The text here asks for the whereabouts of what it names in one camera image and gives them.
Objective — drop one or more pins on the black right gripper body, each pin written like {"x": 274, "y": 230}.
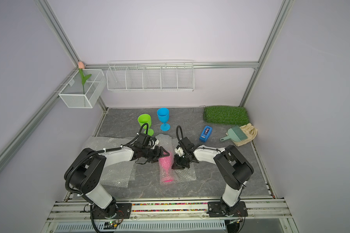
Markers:
{"x": 180, "y": 161}

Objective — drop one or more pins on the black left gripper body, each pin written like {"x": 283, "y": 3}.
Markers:
{"x": 151, "y": 154}

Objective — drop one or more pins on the pink plastic wine glass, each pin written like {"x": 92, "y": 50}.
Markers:
{"x": 165, "y": 164}

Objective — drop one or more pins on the blue tape dispenser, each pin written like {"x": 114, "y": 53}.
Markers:
{"x": 207, "y": 131}

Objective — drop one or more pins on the bubble wrap sheet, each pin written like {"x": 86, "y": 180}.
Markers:
{"x": 170, "y": 144}
{"x": 117, "y": 175}

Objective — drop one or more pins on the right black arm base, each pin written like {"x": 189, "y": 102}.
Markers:
{"x": 221, "y": 209}

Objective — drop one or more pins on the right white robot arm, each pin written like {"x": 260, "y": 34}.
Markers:
{"x": 235, "y": 169}

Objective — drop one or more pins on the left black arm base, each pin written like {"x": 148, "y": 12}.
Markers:
{"x": 115, "y": 211}

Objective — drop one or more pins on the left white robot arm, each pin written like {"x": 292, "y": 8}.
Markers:
{"x": 84, "y": 174}

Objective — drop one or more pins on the green plastic wine glass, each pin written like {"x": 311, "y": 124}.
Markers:
{"x": 142, "y": 120}

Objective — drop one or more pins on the blue plastic wine glass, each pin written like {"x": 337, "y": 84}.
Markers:
{"x": 163, "y": 116}

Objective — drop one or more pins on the green dustpan brush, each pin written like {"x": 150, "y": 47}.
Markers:
{"x": 235, "y": 134}

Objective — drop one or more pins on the green artificial grass mat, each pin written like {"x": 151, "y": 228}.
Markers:
{"x": 226, "y": 115}

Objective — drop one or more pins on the beige cloth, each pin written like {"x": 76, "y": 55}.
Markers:
{"x": 250, "y": 131}

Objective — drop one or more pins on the artificial pink tulip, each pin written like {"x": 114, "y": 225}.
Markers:
{"x": 84, "y": 77}

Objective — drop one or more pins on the white slotted cable duct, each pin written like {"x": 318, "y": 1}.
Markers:
{"x": 142, "y": 226}

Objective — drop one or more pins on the white wire wall shelf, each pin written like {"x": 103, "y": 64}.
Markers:
{"x": 150, "y": 75}

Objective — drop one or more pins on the white mesh wall basket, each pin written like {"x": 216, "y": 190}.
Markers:
{"x": 72, "y": 92}

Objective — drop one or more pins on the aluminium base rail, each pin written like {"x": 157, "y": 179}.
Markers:
{"x": 178, "y": 210}

